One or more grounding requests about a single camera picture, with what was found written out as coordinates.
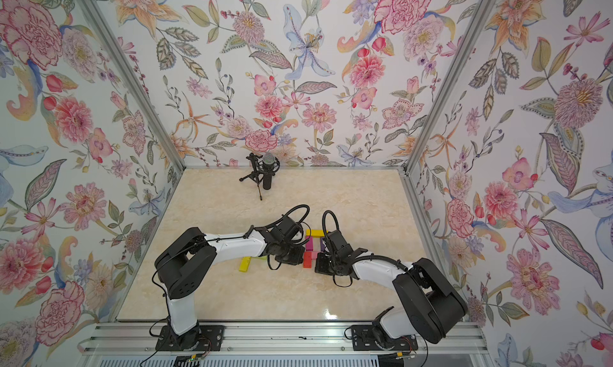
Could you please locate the red block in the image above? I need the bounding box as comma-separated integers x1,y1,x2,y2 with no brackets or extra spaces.
303,251,313,269

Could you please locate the aluminium front rail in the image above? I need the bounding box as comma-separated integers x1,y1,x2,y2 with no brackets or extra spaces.
78,321,488,357

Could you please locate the black microphone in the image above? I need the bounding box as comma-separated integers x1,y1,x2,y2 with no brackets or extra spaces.
261,152,280,191

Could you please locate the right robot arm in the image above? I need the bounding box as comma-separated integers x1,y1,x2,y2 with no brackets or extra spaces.
315,231,469,347

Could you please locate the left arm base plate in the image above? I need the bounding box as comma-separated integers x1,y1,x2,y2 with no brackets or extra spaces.
155,325,225,353

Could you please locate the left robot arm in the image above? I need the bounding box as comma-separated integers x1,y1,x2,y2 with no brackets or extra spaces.
153,216,307,337

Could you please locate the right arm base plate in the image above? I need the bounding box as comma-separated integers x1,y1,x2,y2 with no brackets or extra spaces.
343,306,419,354

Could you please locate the long yellow block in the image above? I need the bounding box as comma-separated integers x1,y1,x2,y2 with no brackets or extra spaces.
239,257,252,273
306,230,325,238

